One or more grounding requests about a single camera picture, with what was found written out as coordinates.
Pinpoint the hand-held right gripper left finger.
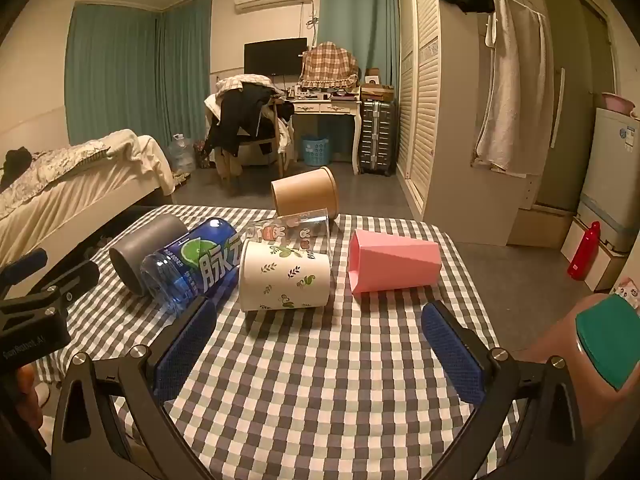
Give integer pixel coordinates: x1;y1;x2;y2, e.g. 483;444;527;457
50;296;218;480

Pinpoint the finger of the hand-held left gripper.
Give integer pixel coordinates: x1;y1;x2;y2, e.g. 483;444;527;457
0;248;49;301
27;258;101;311

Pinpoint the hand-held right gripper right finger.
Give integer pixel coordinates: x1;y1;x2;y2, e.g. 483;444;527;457
420;300;586;480

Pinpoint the white leaf-print cup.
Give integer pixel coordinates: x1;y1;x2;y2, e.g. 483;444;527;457
238;240;332;313

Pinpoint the grey cup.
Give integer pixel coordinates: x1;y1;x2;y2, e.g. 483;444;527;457
109;213;188;297

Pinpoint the pink cup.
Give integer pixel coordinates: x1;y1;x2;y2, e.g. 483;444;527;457
347;229;443;295

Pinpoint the clear printed glass cup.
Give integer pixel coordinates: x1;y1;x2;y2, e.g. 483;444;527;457
245;208;332;257

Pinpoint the brown paper cup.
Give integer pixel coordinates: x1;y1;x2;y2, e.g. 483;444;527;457
270;166;340;221

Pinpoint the person's left hand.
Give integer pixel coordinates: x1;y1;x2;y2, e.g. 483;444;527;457
15;364;47;433

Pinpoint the bed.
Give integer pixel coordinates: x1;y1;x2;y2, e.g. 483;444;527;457
0;129;176;271

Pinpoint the blue plastic bottle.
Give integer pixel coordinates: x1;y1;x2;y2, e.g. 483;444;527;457
140;217;241;317

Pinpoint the floral blanket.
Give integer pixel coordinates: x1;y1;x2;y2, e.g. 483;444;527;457
0;141;111;221

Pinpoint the dark cloth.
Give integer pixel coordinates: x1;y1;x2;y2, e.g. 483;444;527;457
0;146;33;188

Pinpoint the checkered tablecloth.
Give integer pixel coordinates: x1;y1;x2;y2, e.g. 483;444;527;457
30;204;521;480

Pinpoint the clear water jug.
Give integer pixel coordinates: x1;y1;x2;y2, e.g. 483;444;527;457
167;133;195;171

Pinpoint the red bottle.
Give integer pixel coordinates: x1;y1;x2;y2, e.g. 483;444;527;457
567;221;601;281

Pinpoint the white storage box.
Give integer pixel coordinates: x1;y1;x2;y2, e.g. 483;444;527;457
560;215;628;293

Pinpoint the green curtain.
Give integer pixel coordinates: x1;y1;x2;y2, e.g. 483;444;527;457
320;0;401;86
65;0;213;146

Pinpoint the silver suitcase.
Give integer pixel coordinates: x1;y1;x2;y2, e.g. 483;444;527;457
359;100;397;177

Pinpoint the wooden chair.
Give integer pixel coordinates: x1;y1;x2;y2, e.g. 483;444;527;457
217;95;296;196

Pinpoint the blue laundry basket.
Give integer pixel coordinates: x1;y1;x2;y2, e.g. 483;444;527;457
302;136;331;167

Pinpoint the small white fridge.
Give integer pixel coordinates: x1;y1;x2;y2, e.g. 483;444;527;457
577;107;640;253

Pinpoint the pile of clothes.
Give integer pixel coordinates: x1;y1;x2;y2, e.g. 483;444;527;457
204;74;296;171

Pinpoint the white wardrobe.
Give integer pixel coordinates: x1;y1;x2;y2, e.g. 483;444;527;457
397;0;541;246

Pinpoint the cardboard box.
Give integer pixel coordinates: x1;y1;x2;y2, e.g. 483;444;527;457
361;85;396;103

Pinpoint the white desk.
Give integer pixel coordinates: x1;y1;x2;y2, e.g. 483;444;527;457
289;97;362;176

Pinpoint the white towel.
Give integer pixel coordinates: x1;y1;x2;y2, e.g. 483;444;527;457
472;0;548;173

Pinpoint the grey door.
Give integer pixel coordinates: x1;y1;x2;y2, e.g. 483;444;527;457
532;0;621;211

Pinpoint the black television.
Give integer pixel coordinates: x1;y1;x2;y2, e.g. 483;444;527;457
244;37;308;77

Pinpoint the pink basin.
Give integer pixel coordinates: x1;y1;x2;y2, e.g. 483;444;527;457
601;92;638;115

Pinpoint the plaid cloth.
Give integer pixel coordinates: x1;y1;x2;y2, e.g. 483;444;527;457
299;41;360;90

